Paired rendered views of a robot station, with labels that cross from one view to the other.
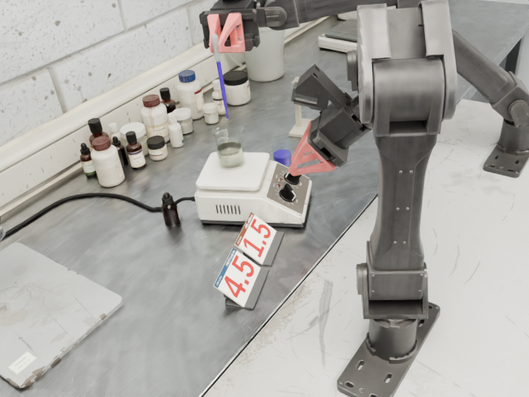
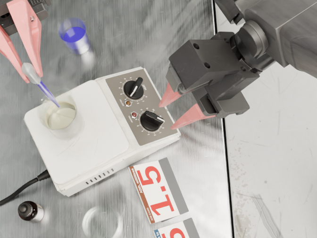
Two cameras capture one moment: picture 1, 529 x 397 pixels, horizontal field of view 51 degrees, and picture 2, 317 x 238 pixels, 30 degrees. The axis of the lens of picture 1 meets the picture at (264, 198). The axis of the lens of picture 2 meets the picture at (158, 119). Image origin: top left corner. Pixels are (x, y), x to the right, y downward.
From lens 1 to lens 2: 69 cm
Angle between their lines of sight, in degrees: 43
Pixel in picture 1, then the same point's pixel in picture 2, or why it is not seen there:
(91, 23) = not seen: outside the picture
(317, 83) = (213, 73)
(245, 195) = (117, 159)
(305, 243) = (197, 157)
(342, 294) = (277, 204)
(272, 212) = (149, 150)
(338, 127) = (238, 88)
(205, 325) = not seen: outside the picture
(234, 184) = (102, 158)
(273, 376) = not seen: outside the picture
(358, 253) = (256, 141)
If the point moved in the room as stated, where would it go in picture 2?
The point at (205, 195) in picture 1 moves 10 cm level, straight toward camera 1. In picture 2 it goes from (70, 183) to (121, 230)
